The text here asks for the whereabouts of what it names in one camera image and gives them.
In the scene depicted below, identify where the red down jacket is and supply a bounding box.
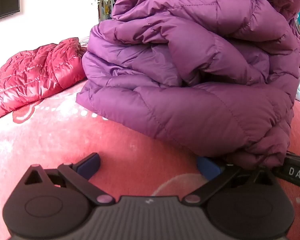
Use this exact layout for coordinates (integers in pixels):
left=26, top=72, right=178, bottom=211
left=0, top=37, right=87, bottom=124

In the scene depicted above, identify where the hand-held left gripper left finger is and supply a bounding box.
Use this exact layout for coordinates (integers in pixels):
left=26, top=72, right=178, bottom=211
left=24, top=152, right=116, bottom=207

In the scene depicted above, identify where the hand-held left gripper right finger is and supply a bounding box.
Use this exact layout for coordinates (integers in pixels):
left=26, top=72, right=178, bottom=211
left=182, top=156, right=282, bottom=206

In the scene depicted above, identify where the pink printed bed blanket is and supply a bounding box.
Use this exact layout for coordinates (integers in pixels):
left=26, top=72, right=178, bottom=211
left=0, top=36, right=300, bottom=240

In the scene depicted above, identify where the purple down jacket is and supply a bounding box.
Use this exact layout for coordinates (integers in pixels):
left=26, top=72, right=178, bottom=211
left=76, top=0, right=300, bottom=170

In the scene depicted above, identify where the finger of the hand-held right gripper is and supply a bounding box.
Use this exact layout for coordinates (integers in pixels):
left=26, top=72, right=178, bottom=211
left=286, top=151, right=300, bottom=167

